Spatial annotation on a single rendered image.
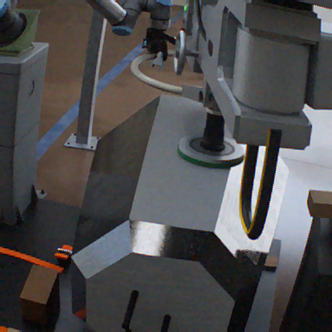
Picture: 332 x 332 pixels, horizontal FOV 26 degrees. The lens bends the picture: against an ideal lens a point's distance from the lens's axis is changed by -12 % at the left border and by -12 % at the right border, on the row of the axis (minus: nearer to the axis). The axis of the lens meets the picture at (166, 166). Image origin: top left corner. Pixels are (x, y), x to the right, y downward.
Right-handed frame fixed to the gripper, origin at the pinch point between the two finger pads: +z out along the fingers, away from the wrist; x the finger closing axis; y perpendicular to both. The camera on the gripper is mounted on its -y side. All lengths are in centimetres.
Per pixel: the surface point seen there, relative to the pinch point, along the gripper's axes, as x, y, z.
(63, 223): -20, 32, 83
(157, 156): 74, 50, -3
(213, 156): 86, 37, -5
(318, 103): 145, 55, -52
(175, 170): 86, 51, -3
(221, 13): 110, 61, -65
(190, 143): 75, 38, -5
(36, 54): -45, 40, 2
